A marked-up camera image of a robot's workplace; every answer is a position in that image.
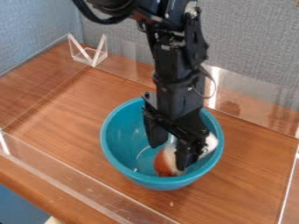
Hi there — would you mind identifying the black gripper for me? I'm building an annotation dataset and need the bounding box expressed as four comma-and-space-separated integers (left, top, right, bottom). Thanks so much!
142, 73, 210, 172

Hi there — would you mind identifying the red and white toy mushroom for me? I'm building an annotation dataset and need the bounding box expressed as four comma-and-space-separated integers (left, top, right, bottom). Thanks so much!
153, 133, 218, 177

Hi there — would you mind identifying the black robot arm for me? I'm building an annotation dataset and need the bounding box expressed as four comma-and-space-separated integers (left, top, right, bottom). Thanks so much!
70, 0, 210, 171

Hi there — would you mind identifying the blue plastic bowl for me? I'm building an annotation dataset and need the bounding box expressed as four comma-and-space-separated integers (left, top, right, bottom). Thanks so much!
98, 97, 224, 191

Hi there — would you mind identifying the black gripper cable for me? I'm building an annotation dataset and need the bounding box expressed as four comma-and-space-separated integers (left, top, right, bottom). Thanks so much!
188, 65, 217, 100

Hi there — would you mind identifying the clear acrylic corner bracket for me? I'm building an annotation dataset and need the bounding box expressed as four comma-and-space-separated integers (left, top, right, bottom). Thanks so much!
66, 33, 108, 67

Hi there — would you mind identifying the clear acrylic barrier wall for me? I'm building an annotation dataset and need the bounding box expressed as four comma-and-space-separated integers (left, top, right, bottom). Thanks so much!
0, 38, 299, 224

